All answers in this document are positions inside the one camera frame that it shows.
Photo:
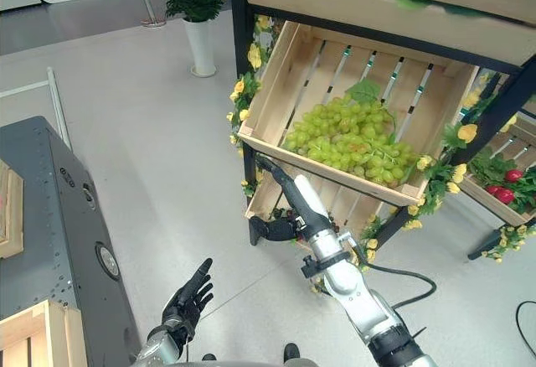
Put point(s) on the wooden crate with greens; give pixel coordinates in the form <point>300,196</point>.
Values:
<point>490,201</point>

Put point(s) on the wooden crate holding grapes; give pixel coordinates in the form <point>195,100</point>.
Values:
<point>276,90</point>

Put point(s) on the yellow flower garland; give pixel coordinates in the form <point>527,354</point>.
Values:
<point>435,182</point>

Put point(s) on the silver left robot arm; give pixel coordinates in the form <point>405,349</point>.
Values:
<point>161,348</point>

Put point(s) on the dark robot foot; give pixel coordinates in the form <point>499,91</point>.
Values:
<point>292,352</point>
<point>208,358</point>

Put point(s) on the dark grey metal cart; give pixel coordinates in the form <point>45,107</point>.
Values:
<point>54,199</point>

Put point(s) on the black metal shelf frame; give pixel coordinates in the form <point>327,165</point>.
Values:
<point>240,36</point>

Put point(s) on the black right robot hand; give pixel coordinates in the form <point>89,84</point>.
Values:
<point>303,203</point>

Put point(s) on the white floor rail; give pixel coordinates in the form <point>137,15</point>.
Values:
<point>58,103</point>

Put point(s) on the flat wooden crate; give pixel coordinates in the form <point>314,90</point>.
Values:
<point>10,216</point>

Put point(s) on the green grape bunch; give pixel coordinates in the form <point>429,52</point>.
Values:
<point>347,141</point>

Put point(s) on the white tall vase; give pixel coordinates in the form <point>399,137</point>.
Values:
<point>201,48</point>

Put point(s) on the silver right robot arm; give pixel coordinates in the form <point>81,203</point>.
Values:
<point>356,296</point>

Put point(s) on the light wooden crate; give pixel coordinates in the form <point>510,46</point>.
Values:
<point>46,333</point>

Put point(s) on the green leafy vegetables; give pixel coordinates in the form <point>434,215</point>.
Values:
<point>527,191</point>

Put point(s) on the red fruit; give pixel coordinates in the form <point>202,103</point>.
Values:
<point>505,196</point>
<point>513,175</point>
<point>491,190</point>

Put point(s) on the empty slatted wooden crate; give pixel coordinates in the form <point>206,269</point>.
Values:
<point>268,199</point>

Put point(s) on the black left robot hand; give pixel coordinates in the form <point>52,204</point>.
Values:
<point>190,300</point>

